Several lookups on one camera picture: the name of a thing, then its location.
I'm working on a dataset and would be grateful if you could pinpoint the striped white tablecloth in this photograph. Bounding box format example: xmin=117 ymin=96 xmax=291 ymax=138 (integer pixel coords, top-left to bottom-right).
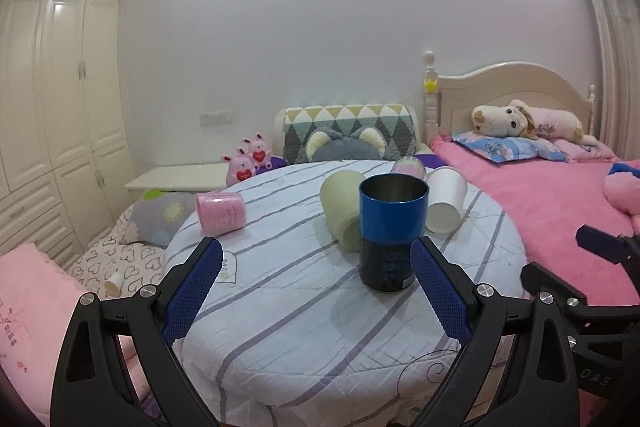
xmin=162 ymin=159 xmax=529 ymax=427

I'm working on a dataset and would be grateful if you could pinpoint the white paper cup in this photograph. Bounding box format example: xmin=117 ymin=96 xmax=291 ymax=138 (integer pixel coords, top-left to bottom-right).
xmin=425 ymin=167 xmax=469 ymax=235

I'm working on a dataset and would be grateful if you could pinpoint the diamond patterned cushion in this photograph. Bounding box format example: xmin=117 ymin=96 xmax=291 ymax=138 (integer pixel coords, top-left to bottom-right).
xmin=273 ymin=103 xmax=421 ymax=164

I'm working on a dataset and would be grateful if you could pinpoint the pink plush toy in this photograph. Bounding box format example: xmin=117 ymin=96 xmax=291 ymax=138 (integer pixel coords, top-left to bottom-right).
xmin=602 ymin=161 xmax=640 ymax=234

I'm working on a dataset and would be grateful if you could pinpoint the cream bed headboard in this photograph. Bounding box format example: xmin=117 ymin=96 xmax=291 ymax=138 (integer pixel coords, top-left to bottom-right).
xmin=421 ymin=50 xmax=599 ymax=144

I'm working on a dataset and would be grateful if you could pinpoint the clear pink-tinted cup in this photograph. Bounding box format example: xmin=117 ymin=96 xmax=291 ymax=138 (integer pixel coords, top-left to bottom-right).
xmin=391 ymin=155 xmax=427 ymax=182

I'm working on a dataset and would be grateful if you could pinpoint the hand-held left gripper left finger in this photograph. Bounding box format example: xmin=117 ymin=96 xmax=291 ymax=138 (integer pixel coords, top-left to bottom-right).
xmin=50 ymin=236 xmax=224 ymax=427

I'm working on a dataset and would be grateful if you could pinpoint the white curtain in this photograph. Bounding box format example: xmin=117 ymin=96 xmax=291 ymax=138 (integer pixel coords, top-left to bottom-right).
xmin=574 ymin=0 xmax=640 ymax=158

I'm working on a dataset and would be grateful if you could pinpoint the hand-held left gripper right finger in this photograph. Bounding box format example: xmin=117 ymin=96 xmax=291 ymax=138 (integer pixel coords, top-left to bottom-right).
xmin=409 ymin=236 xmax=584 ymax=427

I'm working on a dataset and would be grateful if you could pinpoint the grey bear cushion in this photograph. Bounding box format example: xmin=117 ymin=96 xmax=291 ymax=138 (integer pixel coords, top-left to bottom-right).
xmin=305 ymin=128 xmax=386 ymax=164

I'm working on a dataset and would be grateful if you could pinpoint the pink cup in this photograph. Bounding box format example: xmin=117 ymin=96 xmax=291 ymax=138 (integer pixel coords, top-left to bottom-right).
xmin=195 ymin=191 xmax=247 ymax=237

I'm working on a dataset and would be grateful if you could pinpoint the pink bed blanket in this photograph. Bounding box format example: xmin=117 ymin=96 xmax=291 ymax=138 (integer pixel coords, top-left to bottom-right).
xmin=430 ymin=134 xmax=640 ymax=308

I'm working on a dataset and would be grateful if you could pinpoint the blue printed pillow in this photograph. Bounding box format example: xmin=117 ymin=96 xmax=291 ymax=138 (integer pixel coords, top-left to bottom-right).
xmin=452 ymin=130 xmax=566 ymax=166

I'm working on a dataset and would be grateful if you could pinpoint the white plush dog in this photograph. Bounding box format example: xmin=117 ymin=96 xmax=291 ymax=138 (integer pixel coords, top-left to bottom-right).
xmin=471 ymin=99 xmax=599 ymax=148

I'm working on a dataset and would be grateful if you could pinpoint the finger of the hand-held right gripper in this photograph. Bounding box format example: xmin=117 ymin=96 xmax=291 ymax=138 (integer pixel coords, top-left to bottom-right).
xmin=520 ymin=262 xmax=640 ymax=339
xmin=576 ymin=224 xmax=640 ymax=266

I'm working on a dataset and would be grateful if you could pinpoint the pink folded blanket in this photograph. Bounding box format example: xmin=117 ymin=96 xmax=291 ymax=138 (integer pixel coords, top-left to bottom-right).
xmin=0 ymin=242 xmax=152 ymax=410

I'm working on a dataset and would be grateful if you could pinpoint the white nightstand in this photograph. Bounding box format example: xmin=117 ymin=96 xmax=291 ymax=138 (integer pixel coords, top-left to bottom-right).
xmin=124 ymin=162 xmax=231 ymax=198

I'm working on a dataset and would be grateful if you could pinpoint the wall socket panel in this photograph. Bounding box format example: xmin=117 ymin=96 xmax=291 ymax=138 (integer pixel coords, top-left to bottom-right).
xmin=199 ymin=109 xmax=236 ymax=126

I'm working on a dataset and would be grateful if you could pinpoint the pale green cup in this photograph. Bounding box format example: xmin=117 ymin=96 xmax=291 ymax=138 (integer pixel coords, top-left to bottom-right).
xmin=319 ymin=170 xmax=369 ymax=253

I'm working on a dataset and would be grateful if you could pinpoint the cream wardrobe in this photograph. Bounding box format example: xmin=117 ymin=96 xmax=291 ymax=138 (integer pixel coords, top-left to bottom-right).
xmin=0 ymin=0 xmax=137 ymax=260

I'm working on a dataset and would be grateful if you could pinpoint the heart-print bed sheet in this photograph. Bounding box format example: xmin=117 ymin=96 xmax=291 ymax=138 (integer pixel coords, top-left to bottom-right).
xmin=67 ymin=202 xmax=169 ymax=304

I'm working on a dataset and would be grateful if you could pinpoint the grey sun-print pillow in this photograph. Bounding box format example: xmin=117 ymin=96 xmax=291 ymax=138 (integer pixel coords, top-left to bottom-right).
xmin=122 ymin=188 xmax=202 ymax=250

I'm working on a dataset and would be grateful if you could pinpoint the pink bunny plush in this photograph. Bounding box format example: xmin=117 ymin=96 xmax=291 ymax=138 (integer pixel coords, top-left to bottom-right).
xmin=243 ymin=133 xmax=274 ymax=173
xmin=224 ymin=148 xmax=257 ymax=187

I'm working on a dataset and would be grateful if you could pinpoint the blue metal cup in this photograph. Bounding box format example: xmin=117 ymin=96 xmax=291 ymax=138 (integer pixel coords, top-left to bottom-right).
xmin=358 ymin=174 xmax=430 ymax=293

